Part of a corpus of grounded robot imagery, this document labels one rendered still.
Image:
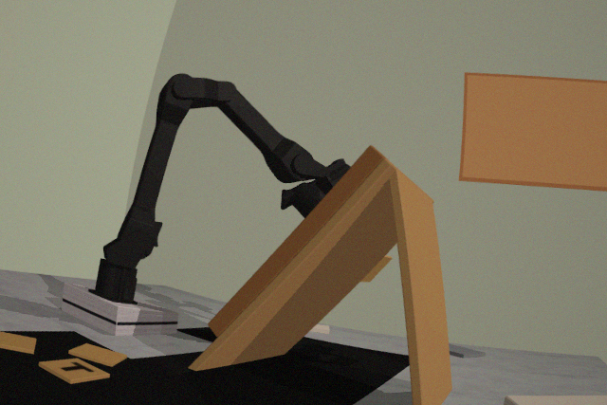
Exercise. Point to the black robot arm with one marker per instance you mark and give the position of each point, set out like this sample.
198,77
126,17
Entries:
288,161

